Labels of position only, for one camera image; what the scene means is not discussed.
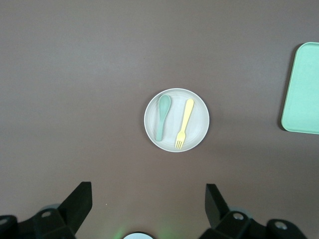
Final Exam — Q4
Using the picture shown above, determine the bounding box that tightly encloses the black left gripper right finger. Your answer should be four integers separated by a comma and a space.
199, 183, 307, 239

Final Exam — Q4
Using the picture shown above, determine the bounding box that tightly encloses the round beige plate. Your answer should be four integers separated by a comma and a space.
144, 88, 210, 153

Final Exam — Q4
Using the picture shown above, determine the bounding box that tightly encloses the green rectangular tray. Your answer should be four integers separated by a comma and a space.
278, 41, 319, 135

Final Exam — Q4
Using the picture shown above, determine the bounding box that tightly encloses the yellow plastic fork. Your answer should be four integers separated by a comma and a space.
175, 99, 195, 149

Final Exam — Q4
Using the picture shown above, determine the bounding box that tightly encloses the green plastic spoon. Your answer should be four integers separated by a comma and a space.
156, 94, 171, 142

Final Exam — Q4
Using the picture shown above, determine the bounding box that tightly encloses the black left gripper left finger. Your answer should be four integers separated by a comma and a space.
0, 181, 93, 239

